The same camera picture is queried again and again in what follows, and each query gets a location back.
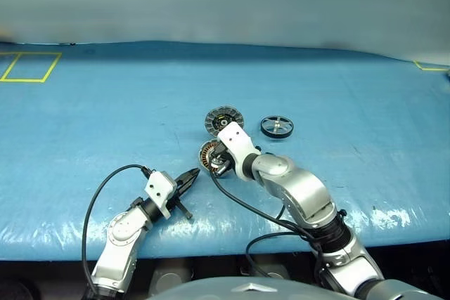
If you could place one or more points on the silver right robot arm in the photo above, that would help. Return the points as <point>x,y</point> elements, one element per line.
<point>302,187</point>

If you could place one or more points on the grey robot torso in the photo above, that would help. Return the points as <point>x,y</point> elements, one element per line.
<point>228,291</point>

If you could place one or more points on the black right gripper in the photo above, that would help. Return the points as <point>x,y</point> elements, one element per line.
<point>221,164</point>

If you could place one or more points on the motor housing with copper windings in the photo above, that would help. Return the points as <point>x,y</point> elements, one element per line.
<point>205,154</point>

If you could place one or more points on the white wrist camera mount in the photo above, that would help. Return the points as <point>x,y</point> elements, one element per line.
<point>235,142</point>
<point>160,187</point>

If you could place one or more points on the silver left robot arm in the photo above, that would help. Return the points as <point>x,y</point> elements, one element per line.
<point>119,233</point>

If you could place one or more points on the black spoked rotor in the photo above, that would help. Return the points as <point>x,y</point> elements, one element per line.
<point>277,125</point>

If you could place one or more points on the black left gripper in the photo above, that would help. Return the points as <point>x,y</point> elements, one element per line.
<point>183,208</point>

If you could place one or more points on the small dark clip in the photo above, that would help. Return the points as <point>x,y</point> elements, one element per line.
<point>71,44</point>

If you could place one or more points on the blue plastic table cover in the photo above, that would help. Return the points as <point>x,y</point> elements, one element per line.
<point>105,121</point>

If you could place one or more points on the black round shape under table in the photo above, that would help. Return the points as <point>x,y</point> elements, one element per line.
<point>14,289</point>

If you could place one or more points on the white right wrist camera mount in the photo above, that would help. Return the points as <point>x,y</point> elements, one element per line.
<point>235,142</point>

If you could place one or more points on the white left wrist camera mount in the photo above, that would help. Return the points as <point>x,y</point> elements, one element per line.
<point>160,187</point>

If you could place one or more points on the grey round shape under table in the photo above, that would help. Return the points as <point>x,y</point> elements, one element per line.
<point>170,277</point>
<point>270,272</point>

